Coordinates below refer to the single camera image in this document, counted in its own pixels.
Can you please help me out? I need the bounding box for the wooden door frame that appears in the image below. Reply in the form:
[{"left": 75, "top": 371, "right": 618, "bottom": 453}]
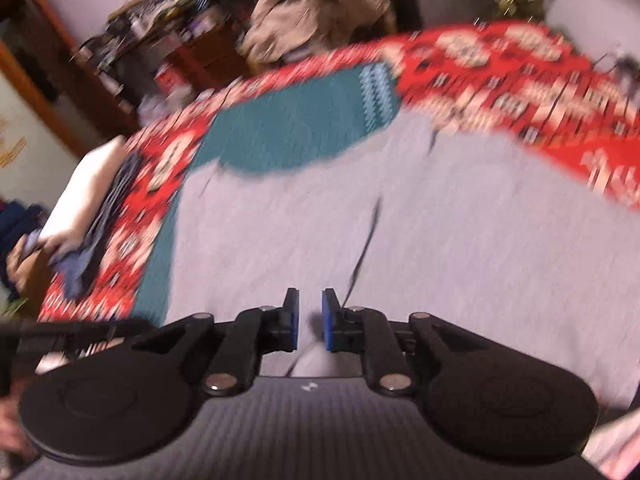
[{"left": 0, "top": 0, "right": 141, "bottom": 161}]

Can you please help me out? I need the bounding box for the red patterned blanket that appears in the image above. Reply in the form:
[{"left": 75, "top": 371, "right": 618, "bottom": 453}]
[{"left": 37, "top": 20, "right": 640, "bottom": 323}]

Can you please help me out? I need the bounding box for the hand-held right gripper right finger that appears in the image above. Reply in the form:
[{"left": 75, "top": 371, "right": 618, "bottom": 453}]
[{"left": 321, "top": 287, "right": 487, "bottom": 397}]

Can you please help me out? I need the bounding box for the red white carton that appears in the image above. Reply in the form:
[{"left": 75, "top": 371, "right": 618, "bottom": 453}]
[{"left": 155, "top": 62, "right": 188, "bottom": 93}]

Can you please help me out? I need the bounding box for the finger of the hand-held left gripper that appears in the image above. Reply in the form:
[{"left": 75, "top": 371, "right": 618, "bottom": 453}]
[{"left": 20, "top": 319, "right": 151, "bottom": 343}]

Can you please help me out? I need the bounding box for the beige jacket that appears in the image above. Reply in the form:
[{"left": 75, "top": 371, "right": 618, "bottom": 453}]
[{"left": 240, "top": 0, "right": 396, "bottom": 66}]

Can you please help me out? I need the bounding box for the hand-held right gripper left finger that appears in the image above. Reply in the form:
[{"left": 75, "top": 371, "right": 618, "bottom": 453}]
[{"left": 134, "top": 287, "right": 301, "bottom": 397}]

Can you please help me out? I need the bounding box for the grey knit polo shirt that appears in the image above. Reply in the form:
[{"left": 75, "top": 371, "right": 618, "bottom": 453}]
[{"left": 165, "top": 110, "right": 640, "bottom": 411}]

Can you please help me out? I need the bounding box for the gold wall sticker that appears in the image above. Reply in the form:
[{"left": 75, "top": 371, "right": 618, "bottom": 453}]
[{"left": 0, "top": 115, "right": 28, "bottom": 168}]

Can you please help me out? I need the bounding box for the brown wooden cabinet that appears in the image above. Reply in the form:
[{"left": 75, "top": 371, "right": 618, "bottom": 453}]
[{"left": 165, "top": 20, "right": 251, "bottom": 93}]

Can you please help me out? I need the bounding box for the green cutting mat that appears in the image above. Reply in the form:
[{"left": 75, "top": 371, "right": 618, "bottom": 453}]
[{"left": 135, "top": 62, "right": 403, "bottom": 328}]

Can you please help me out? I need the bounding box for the cluttered shelf rack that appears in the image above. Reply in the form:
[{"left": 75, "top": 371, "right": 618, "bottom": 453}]
[{"left": 75, "top": 0, "right": 241, "bottom": 76}]

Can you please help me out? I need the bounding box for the dark folded clothes pile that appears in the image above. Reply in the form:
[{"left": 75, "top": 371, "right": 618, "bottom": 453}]
[{"left": 0, "top": 200, "right": 51, "bottom": 291}]

